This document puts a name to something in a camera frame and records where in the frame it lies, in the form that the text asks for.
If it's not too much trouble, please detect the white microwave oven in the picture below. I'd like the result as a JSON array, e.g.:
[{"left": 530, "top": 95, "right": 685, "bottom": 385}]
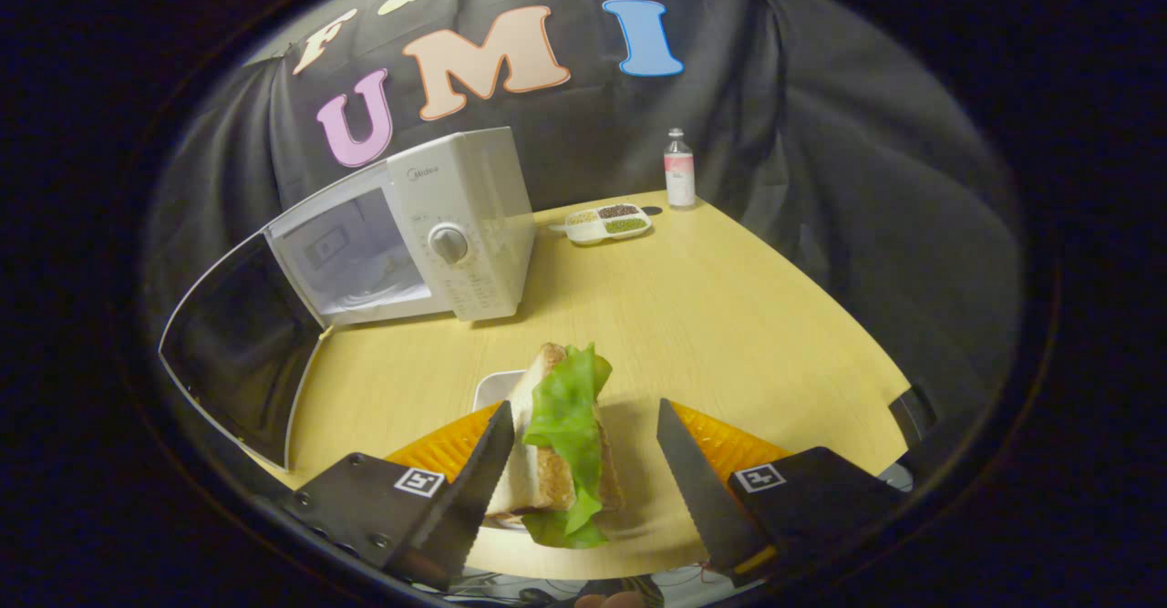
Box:
[{"left": 158, "top": 127, "right": 537, "bottom": 472}]

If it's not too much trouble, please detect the lettuce sandwich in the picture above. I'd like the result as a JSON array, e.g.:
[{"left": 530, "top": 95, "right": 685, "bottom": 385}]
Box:
[{"left": 483, "top": 342, "right": 625, "bottom": 550}]

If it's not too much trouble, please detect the black backdrop cloth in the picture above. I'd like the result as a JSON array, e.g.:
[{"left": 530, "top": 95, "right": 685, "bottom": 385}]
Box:
[{"left": 137, "top": 0, "right": 1022, "bottom": 427}]

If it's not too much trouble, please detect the small pink label bottle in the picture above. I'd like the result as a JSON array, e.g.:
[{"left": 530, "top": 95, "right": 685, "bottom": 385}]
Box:
[{"left": 664, "top": 128, "right": 697, "bottom": 210}]

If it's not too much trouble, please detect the black table edge bracket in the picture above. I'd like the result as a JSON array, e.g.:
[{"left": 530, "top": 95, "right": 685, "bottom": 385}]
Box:
[{"left": 889, "top": 386, "right": 940, "bottom": 450}]

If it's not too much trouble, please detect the divided dish of grains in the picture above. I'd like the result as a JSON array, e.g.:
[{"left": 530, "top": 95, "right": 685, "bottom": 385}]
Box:
[{"left": 563, "top": 203, "right": 653, "bottom": 245}]

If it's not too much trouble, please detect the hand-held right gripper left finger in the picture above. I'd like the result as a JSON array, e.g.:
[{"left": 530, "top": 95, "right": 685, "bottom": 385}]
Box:
[{"left": 278, "top": 400, "right": 516, "bottom": 591}]

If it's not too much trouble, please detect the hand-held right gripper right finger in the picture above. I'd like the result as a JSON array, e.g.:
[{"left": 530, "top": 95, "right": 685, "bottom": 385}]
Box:
[{"left": 656, "top": 398, "right": 908, "bottom": 577}]

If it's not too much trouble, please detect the white rectangular tray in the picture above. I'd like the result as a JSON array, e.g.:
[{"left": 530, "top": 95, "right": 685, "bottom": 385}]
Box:
[{"left": 472, "top": 369, "right": 548, "bottom": 532}]

